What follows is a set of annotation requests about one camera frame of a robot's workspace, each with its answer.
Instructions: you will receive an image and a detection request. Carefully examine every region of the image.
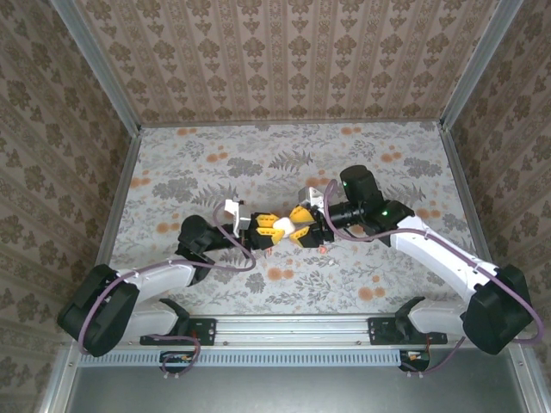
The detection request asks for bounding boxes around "grey slotted cable duct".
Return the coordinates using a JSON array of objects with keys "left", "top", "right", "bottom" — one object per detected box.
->
[{"left": 79, "top": 348, "right": 406, "bottom": 367}]

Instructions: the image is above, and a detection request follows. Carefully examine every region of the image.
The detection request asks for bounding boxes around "white earbud charging case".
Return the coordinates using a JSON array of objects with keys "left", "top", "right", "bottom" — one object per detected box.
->
[{"left": 273, "top": 217, "right": 296, "bottom": 238}]

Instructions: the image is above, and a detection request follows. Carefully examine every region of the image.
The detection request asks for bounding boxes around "black cable connector socket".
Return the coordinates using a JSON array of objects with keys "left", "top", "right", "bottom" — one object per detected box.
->
[
  {"left": 399, "top": 348, "right": 431, "bottom": 371},
  {"left": 159, "top": 350, "right": 195, "bottom": 367}
]

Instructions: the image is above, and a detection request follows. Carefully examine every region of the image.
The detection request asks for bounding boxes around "grey metal panel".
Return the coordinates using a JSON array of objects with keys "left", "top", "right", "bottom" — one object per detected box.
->
[{"left": 64, "top": 365, "right": 529, "bottom": 413}]

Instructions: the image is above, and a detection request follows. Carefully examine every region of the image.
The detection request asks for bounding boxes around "aluminium table rear bar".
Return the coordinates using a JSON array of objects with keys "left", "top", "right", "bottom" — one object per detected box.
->
[{"left": 139, "top": 116, "right": 444, "bottom": 129}]

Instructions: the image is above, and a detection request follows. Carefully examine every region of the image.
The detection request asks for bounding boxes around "aluminium frame post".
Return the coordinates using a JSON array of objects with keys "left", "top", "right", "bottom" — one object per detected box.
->
[
  {"left": 439, "top": 0, "right": 524, "bottom": 130},
  {"left": 50, "top": 0, "right": 142, "bottom": 138}
]

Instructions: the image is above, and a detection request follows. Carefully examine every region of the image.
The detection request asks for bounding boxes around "aluminium table side rail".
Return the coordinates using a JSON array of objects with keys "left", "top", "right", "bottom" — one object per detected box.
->
[
  {"left": 92, "top": 127, "right": 143, "bottom": 270},
  {"left": 438, "top": 122, "right": 509, "bottom": 313}
]

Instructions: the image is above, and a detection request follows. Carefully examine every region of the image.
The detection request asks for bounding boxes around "aluminium frame beam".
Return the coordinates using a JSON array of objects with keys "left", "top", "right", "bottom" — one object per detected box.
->
[{"left": 184, "top": 315, "right": 372, "bottom": 348}]

